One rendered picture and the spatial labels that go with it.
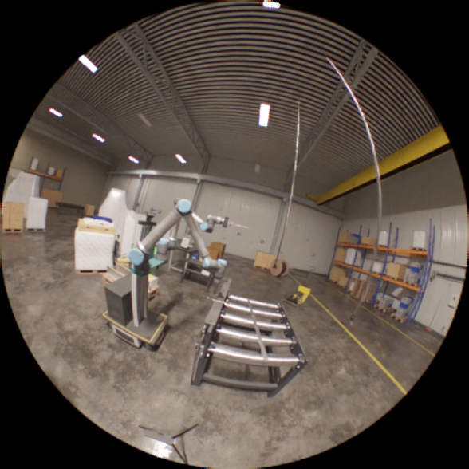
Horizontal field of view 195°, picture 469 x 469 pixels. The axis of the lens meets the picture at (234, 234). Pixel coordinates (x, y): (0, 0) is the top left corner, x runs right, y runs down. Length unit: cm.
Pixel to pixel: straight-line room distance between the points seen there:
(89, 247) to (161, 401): 339
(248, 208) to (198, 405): 1166
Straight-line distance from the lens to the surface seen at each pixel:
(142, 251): 123
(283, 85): 724
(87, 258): 408
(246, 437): 201
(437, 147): 660
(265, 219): 1164
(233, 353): 132
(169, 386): 205
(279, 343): 165
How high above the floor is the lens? 191
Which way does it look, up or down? 1 degrees down
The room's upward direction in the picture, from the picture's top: 14 degrees clockwise
